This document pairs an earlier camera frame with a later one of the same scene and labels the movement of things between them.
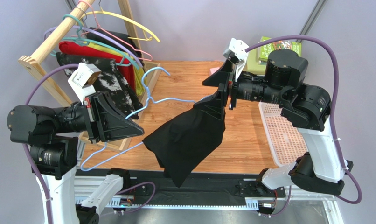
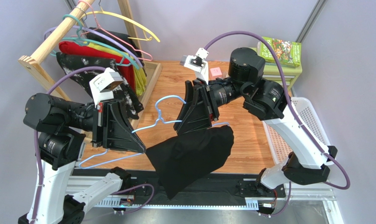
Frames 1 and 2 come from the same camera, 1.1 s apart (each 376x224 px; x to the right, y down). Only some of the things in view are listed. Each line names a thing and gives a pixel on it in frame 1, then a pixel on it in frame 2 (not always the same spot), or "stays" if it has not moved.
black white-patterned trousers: (111, 82) stays
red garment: (73, 48) stays
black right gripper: (225, 94) -> (211, 101)
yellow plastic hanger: (100, 11) stays
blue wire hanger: (149, 99) -> (159, 120)
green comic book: (265, 50) stays
